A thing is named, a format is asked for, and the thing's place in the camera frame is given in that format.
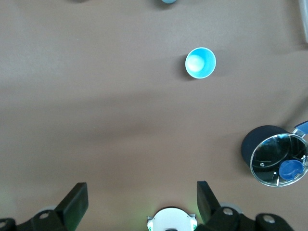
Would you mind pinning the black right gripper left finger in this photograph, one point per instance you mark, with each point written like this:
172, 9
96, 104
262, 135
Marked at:
69, 207

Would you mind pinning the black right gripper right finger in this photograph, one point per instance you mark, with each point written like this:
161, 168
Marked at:
209, 209

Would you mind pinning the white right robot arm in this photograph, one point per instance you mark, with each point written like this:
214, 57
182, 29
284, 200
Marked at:
172, 221

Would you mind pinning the glass pot lid blue knob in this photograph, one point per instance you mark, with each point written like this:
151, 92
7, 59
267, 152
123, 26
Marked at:
264, 156

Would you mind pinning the brown table mat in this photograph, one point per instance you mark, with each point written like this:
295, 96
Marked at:
96, 96

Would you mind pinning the light blue plastic cup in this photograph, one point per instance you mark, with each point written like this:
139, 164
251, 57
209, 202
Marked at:
168, 1
204, 69

